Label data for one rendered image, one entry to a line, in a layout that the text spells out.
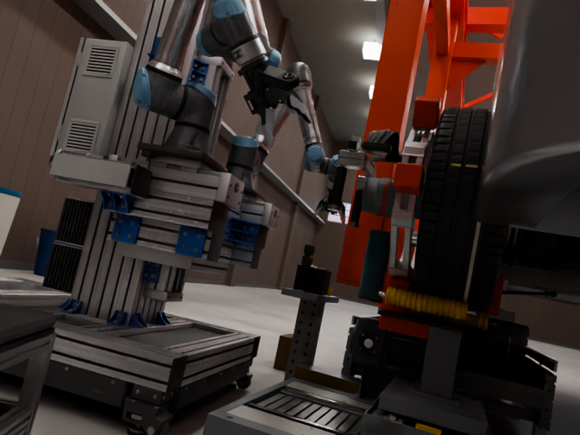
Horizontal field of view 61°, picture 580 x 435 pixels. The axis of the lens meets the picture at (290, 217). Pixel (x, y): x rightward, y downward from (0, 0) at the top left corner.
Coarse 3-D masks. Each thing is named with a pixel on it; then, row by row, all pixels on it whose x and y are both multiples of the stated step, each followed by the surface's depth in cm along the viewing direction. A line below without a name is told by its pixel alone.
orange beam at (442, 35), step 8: (432, 0) 349; (440, 0) 347; (448, 0) 354; (440, 8) 356; (448, 8) 363; (440, 16) 367; (448, 16) 372; (440, 24) 377; (448, 24) 381; (440, 32) 388; (448, 32) 390; (440, 40) 399; (448, 40) 400; (440, 48) 412; (448, 48) 412
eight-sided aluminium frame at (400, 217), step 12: (420, 132) 169; (432, 132) 163; (408, 144) 150; (420, 144) 149; (408, 156) 148; (420, 156) 147; (396, 192) 147; (396, 204) 147; (408, 204) 146; (396, 216) 146; (408, 216) 145; (396, 228) 148; (408, 228) 146; (396, 240) 152; (408, 240) 149; (396, 252) 156; (408, 252) 152; (396, 264) 157; (408, 264) 155; (396, 276) 170; (408, 276) 159
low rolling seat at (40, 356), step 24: (0, 312) 88; (24, 312) 92; (48, 312) 98; (0, 336) 75; (24, 336) 87; (48, 336) 96; (0, 360) 76; (48, 360) 99; (24, 384) 96; (0, 408) 95; (24, 408) 96; (0, 432) 83; (24, 432) 95
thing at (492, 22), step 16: (464, 0) 400; (432, 16) 488; (464, 16) 461; (480, 16) 473; (496, 16) 468; (432, 32) 537; (464, 32) 487; (480, 32) 486; (496, 32) 480; (432, 48) 572; (464, 80) 593; (448, 96) 587
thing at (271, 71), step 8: (264, 64) 119; (256, 72) 116; (264, 72) 115; (272, 72) 115; (280, 72) 115; (288, 72) 114; (264, 80) 116; (272, 80) 114; (280, 80) 112; (288, 80) 112; (296, 80) 113; (280, 88) 114; (288, 88) 112
